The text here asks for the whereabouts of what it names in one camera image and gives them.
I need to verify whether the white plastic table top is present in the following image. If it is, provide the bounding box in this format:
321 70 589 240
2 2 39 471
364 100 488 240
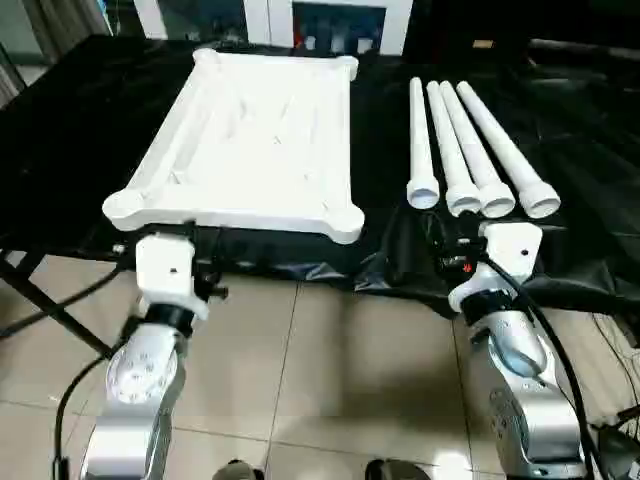
101 47 367 246

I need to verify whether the black cabinet with gold label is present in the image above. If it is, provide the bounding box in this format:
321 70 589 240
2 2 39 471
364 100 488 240
403 0 640 61

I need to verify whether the white display cabinet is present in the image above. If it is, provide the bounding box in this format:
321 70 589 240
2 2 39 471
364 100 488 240
132 0 416 57

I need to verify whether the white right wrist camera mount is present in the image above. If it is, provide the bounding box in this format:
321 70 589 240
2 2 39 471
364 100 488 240
447 221 544 320

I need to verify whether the dark robot left foot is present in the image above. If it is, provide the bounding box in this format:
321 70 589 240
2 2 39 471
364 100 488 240
213 457 267 480

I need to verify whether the white plastic table leg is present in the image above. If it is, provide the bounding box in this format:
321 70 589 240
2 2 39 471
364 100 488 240
405 76 442 210
455 80 563 221
425 80 483 218
438 79 517 219

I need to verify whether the black left wrist camera cable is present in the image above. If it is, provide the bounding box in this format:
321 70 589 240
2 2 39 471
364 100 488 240
53 349 117 480

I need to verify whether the grey window curtain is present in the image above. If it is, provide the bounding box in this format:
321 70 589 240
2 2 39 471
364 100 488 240
0 0 109 66

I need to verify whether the black work mat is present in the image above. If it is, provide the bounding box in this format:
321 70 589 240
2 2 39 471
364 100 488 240
0 33 640 321

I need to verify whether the black metal table frame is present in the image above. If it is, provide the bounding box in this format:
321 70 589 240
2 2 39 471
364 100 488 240
0 243 126 357

